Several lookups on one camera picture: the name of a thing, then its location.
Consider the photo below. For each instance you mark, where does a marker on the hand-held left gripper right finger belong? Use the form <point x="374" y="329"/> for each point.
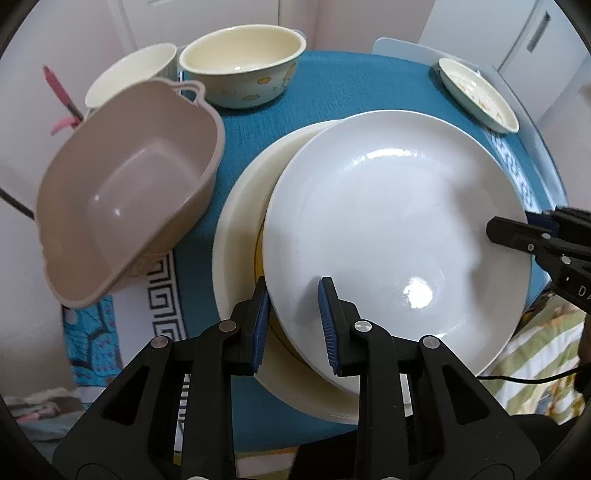
<point x="327" y="323"/>

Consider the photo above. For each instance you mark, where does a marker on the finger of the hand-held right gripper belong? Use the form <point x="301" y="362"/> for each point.
<point x="570" y="217"/>
<point x="508" y="230"/>

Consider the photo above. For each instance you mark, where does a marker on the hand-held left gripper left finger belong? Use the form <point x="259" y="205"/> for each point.
<point x="261" y="323"/>

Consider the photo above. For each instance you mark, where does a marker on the large cream plate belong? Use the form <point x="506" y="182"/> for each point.
<point x="240" y="221"/>

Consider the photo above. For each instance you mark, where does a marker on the large white plate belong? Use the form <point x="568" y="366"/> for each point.
<point x="392" y="207"/>

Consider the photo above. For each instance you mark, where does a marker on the small cream printed plate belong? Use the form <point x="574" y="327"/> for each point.
<point x="466" y="83"/>

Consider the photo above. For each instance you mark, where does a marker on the cream bowl with flower print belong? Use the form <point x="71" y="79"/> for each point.
<point x="240" y="87"/>

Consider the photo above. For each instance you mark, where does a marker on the plain white bowl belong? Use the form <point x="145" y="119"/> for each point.
<point x="134" y="64"/>

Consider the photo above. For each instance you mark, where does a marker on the green striped blanket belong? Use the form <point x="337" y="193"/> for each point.
<point x="531" y="350"/>

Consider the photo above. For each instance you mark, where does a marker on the white wardrobe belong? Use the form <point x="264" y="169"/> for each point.
<point x="521" y="27"/>

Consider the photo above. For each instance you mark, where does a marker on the translucent table edge guard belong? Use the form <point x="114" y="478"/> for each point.
<point x="397" y="46"/>

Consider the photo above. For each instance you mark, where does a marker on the blue patterned tablecloth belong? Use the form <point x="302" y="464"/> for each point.
<point x="258" y="106"/>

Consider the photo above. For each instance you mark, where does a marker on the crumpled patterned cloth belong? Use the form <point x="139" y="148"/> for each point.
<point x="46" y="406"/>

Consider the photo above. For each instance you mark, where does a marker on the pink clip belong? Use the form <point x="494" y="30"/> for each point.
<point x="57" y="87"/>

